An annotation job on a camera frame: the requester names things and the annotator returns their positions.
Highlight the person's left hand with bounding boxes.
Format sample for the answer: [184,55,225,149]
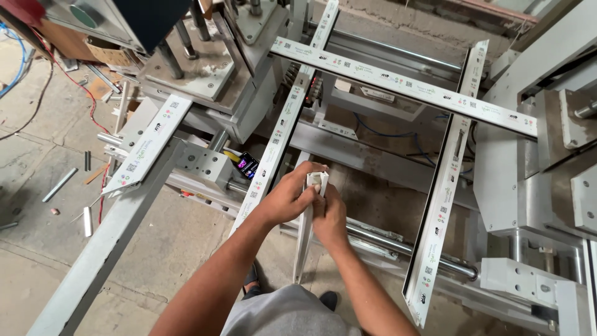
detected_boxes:
[259,161,329,229]

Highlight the person's right hand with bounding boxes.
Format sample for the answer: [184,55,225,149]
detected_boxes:
[311,182,350,251]

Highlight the short plain white plastic profile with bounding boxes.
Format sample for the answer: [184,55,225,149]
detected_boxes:
[292,171,330,285]

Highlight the long printed white window profile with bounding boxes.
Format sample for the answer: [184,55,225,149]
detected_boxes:
[270,36,538,139]
[228,0,340,237]
[402,39,490,329]

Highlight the black smartphone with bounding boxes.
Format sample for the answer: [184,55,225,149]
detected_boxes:
[235,151,260,181]

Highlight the person's black shoe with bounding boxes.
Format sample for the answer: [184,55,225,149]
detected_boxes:
[319,290,339,312]
[242,263,260,296]

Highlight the person's grey shirt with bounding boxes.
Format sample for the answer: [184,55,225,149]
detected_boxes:
[220,284,363,336]

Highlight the short printed white window profile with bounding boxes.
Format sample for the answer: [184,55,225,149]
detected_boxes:
[101,94,194,198]

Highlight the grey metal welding machine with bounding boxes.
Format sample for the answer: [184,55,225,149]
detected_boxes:
[25,0,597,336]

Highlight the cardboard box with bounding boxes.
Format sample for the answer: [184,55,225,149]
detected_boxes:
[85,36,136,68]

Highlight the long grey metal strip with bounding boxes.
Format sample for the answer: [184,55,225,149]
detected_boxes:
[42,167,78,203]

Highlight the grey control box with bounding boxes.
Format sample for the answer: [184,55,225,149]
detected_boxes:
[43,0,146,54]

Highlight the red container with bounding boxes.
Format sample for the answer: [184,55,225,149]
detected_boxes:
[0,0,46,28]

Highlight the red cable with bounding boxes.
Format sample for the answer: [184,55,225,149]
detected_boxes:
[29,28,113,225]

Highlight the black cable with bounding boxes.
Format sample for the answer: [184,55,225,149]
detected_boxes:
[0,58,56,142]

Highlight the blue cable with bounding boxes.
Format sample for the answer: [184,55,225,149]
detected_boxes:
[0,22,28,99]

